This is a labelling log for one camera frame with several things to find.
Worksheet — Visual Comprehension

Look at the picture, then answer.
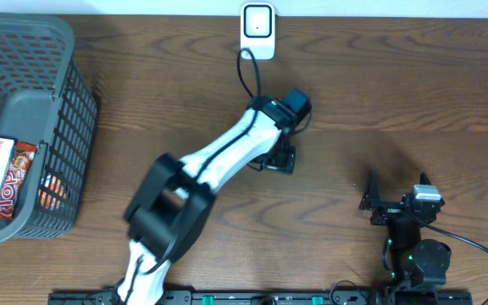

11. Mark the orange snack packet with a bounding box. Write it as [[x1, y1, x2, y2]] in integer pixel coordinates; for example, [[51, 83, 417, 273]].
[[38, 174, 69, 211]]

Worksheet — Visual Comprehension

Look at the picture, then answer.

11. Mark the orange Top chocolate bar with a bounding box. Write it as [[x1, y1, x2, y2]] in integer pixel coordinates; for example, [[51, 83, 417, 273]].
[[0, 142, 37, 220]]

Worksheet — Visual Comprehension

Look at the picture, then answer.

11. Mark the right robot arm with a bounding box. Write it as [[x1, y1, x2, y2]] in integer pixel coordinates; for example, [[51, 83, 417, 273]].
[[359, 171, 452, 304]]

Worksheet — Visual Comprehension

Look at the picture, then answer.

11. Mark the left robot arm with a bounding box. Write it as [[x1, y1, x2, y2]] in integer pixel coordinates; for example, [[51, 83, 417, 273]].
[[115, 89, 312, 304]]

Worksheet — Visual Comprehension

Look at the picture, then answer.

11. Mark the white barcode scanner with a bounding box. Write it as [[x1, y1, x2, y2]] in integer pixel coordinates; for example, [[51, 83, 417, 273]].
[[240, 2, 276, 60]]

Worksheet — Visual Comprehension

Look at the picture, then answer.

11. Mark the grey plastic mesh basket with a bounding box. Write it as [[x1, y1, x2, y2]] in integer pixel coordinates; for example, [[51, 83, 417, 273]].
[[0, 13, 98, 243]]

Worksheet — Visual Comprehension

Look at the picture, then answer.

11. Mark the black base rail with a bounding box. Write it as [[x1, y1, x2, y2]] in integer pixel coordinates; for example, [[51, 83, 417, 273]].
[[47, 289, 474, 305]]

